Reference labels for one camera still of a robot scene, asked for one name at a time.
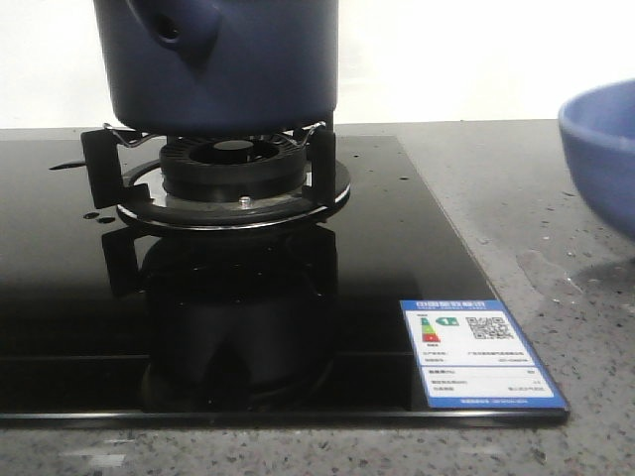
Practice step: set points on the dark blue cooking pot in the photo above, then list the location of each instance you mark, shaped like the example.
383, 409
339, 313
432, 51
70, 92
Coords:
195, 68

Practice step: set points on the blue energy label sticker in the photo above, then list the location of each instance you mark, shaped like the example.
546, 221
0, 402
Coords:
472, 355

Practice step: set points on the black glass gas stove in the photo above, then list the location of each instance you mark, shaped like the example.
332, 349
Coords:
103, 325

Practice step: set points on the black right pot support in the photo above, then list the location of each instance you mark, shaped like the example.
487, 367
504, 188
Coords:
105, 168

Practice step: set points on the right gas burner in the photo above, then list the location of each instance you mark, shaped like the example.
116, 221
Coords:
249, 214

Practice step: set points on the blue plastic bowl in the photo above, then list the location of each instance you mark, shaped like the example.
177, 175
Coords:
597, 131

